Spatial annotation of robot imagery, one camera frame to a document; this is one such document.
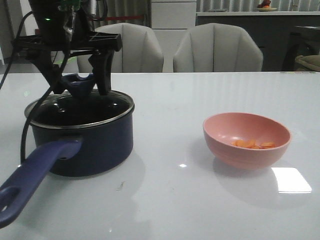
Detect pink bowl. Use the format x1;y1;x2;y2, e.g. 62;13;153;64
203;112;292;170

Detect orange ham slices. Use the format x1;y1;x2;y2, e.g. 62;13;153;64
231;139;276;150

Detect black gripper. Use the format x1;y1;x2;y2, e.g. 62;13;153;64
12;0;123;96

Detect left beige chair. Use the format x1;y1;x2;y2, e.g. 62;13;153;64
76;22;165;74

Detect white cabinet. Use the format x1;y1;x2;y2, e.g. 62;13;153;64
150;0;197;73

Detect dark side table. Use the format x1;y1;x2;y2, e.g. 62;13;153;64
281;26;320;71

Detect dark blue saucepan purple handle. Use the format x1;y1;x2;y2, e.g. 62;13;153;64
0;100;135;227

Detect right beige chair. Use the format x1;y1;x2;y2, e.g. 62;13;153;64
172;23;264;73

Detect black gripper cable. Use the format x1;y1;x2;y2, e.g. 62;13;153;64
0;11;76;163

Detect red barrier tape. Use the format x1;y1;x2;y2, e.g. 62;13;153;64
103;15;145;21

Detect grey counter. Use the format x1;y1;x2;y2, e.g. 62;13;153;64
195;11;320;72

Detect glass lid purple knob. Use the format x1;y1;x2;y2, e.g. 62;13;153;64
24;73;135;129

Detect beige chair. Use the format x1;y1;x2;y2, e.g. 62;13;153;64
172;23;264;73
76;22;165;74

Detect olive cushion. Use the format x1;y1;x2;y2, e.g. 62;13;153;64
294;54;320;72

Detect fruit plate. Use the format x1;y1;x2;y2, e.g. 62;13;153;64
257;0;277;12

